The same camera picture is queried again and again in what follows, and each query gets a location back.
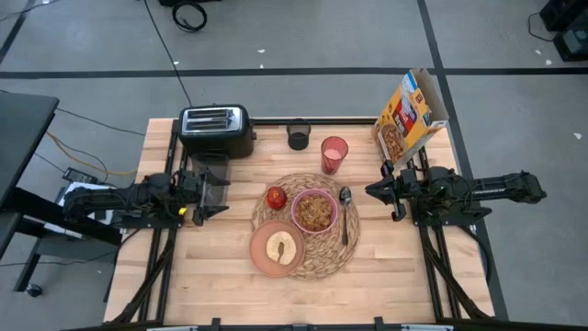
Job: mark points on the brown cereal flakes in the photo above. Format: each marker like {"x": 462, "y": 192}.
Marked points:
{"x": 314, "y": 212}

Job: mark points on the red translucent tumbler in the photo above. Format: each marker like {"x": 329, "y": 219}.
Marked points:
{"x": 333, "y": 156}

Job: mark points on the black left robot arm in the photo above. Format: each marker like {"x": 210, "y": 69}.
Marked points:
{"x": 115, "y": 197}

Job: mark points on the round woven straw placemat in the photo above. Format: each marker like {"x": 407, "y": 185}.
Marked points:
{"x": 324, "y": 257}

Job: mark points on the white paper sheets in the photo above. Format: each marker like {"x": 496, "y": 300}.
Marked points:
{"x": 73, "y": 188}

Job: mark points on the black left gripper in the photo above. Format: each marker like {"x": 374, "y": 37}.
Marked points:
{"x": 190, "y": 188}

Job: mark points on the red yellow apple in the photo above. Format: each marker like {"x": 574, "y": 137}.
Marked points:
{"x": 277, "y": 198}

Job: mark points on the clear tinted plastic bin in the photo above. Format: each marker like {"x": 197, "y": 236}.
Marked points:
{"x": 216, "y": 195}

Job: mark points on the black power adapter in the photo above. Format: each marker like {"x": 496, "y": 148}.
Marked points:
{"x": 79, "y": 175}

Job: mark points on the metal spoon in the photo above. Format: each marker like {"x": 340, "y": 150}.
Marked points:
{"x": 345, "y": 197}

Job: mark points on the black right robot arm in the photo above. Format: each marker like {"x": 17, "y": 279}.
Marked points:
{"x": 482, "y": 190}

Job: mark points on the black table rig frame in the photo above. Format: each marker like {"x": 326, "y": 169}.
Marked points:
{"x": 344, "y": 121}

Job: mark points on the black mesh cup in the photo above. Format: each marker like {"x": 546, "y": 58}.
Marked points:
{"x": 298, "y": 135}

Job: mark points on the black equipment box with screen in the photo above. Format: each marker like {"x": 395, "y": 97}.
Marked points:
{"x": 574, "y": 43}

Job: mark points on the terracotta plate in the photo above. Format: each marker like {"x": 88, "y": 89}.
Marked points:
{"x": 259, "y": 250}

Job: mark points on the black two-slot toaster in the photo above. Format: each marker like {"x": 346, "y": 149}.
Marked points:
{"x": 216, "y": 138}

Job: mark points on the tan bagel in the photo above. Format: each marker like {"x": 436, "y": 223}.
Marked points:
{"x": 287, "y": 250}

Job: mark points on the yellow raisin bran cereal box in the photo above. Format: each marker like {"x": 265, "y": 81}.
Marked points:
{"x": 409, "y": 124}

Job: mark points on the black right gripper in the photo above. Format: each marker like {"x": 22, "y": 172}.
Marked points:
{"x": 404, "y": 188}

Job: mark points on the pink ribbed bowl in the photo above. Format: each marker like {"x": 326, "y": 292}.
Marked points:
{"x": 295, "y": 211}

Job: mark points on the black desk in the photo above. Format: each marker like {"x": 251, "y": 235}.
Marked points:
{"x": 23, "y": 138}

